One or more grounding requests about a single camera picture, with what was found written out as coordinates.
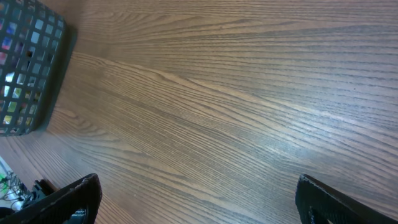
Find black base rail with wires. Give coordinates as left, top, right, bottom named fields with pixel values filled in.
left=1, top=158, right=55, bottom=217

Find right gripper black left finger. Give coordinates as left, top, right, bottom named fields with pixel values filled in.
left=1, top=173, right=102, bottom=224

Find dark grey plastic basket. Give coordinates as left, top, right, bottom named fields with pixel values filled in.
left=1, top=0, right=76, bottom=137

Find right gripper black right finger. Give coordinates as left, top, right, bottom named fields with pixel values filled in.
left=295, top=174, right=397, bottom=224

